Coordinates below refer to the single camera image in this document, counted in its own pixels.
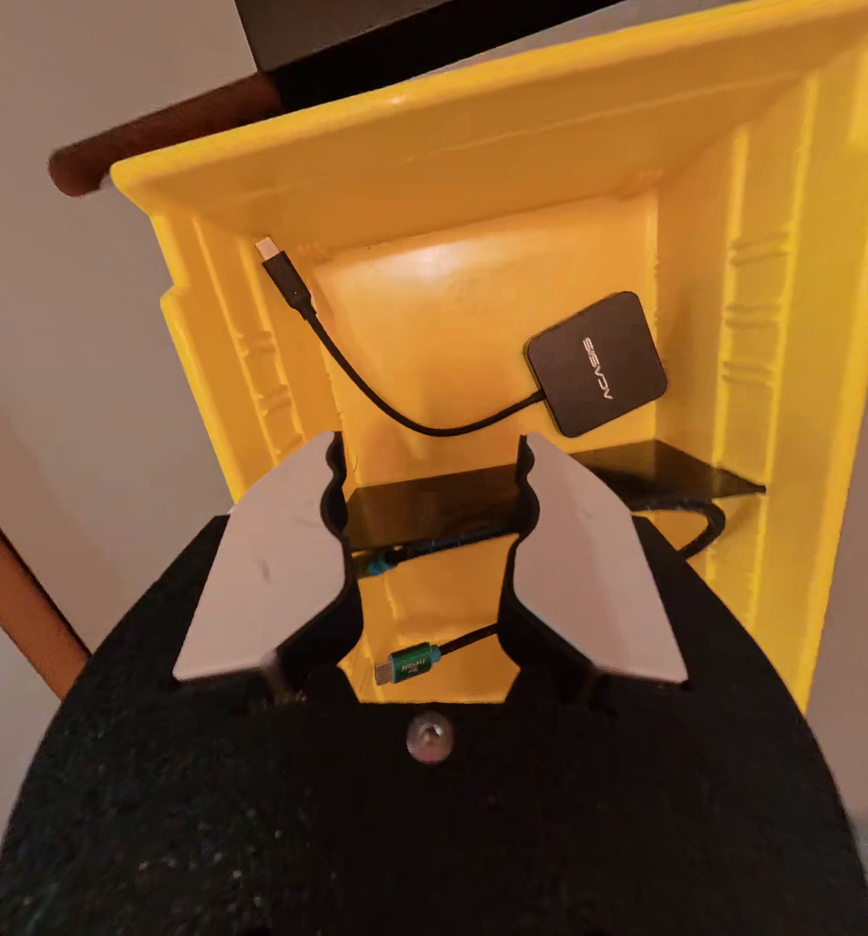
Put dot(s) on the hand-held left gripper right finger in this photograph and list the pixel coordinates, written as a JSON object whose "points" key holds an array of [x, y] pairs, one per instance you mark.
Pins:
{"points": [[594, 578]]}

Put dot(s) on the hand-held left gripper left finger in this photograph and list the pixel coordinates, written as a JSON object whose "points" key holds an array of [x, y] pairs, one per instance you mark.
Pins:
{"points": [[258, 563]]}

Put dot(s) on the black square usb hub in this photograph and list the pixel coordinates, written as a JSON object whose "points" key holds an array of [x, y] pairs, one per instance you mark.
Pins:
{"points": [[594, 365]]}

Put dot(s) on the yellow plastic bin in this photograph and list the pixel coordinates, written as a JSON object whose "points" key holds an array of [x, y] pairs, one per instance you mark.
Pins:
{"points": [[477, 153]]}

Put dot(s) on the black divider plate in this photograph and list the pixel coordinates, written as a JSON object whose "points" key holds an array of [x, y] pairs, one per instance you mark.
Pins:
{"points": [[441, 497]]}

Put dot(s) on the black box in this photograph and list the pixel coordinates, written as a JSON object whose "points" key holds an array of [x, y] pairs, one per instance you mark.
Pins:
{"points": [[375, 36]]}

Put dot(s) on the dark brown wooden rail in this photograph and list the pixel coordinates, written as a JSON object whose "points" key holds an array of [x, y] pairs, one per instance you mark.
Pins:
{"points": [[156, 139]]}

